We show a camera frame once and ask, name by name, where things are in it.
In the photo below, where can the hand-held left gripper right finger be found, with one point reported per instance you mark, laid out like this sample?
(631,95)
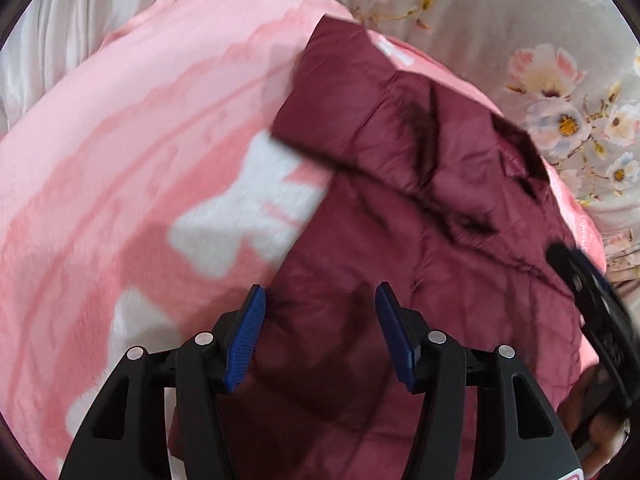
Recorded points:
(397,340)

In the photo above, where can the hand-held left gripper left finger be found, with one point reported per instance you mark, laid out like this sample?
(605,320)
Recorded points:
(245,340)

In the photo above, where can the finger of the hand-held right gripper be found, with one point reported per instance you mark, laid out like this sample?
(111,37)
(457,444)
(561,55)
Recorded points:
(592,280)

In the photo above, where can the maroon jacket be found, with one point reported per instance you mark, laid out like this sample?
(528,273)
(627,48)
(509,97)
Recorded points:
(400,160)

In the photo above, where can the person's right hand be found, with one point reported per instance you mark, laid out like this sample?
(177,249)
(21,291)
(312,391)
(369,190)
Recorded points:
(605,435)

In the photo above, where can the pink blanket with white bows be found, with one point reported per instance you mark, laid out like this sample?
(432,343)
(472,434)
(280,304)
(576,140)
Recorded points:
(125,160)

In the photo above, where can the grey floral bed sheet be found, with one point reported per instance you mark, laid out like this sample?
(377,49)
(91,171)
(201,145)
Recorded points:
(500,10)

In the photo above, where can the white cloth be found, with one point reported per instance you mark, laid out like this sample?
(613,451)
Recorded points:
(60,20)

